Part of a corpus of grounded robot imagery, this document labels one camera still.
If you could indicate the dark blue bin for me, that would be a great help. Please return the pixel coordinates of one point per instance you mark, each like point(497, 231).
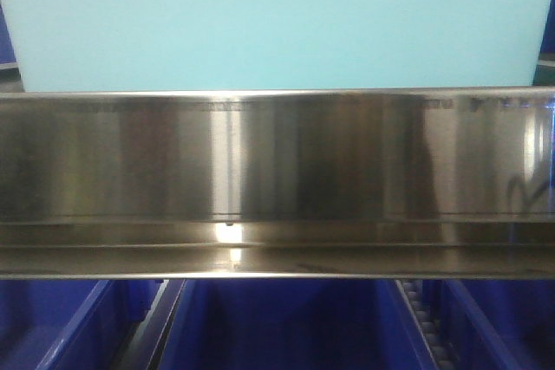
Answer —
point(294, 324)
point(67, 324)
point(498, 324)

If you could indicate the white roller conveyor track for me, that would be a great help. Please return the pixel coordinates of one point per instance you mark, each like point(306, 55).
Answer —
point(427, 326)

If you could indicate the dark blue bin lower left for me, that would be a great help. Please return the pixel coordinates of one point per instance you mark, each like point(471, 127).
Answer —
point(67, 324)

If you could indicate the light blue plastic bin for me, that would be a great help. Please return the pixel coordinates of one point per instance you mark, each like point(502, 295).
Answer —
point(139, 45)

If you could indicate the dark blue bin lower right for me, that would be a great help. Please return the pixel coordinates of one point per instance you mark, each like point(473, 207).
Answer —
point(498, 324)

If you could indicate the stainless steel shelf front beam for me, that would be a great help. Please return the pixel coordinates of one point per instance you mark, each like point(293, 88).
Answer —
point(414, 182)

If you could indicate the dark blue bin lower centre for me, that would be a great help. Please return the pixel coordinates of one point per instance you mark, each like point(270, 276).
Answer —
point(294, 324)

